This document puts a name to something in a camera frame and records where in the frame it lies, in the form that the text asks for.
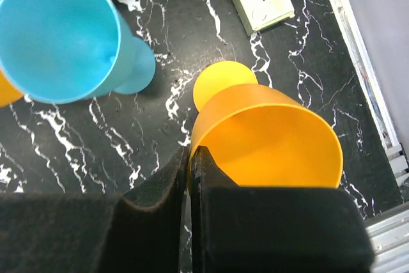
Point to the yellow wine glass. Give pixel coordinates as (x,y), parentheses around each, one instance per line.
(260,137)
(8,94)

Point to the blue wine glass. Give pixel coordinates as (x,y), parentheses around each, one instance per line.
(62,51)

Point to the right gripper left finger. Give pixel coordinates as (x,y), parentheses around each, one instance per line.
(136,231)

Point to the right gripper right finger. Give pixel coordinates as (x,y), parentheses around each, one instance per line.
(272,229)

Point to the aluminium frame rail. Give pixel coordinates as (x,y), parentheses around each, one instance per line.
(389,231)

